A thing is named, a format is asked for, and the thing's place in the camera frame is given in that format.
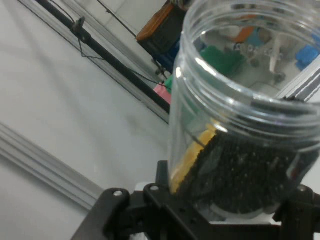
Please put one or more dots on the orange box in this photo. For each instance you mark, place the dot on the orange box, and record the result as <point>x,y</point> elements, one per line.
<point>152,25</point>

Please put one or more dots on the black stand pole with clamp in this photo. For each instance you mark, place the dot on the black stand pole with clamp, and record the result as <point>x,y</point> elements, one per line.
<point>125,72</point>

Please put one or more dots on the green plastic item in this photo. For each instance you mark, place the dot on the green plastic item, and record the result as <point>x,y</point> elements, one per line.
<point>169,83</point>

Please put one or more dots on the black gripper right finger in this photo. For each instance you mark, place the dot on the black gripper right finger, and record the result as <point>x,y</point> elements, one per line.
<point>297,215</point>

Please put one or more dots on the clear jar with black seeds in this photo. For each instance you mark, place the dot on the clear jar with black seeds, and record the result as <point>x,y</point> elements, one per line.
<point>250,175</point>

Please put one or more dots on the blue crate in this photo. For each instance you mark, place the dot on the blue crate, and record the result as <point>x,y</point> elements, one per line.
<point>170,57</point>

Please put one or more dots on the black crate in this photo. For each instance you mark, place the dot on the black crate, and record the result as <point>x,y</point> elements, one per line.
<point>162,37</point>

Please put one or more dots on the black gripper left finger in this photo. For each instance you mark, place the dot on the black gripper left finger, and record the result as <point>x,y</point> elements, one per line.
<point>140,217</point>

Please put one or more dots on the yellow box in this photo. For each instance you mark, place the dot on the yellow box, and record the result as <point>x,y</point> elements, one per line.
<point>195,155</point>

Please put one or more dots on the pink plastic item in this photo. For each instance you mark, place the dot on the pink plastic item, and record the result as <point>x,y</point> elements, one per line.
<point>162,94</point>

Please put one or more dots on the short aluminium frame rail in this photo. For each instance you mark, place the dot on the short aluminium frame rail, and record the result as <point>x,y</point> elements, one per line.
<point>310,87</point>

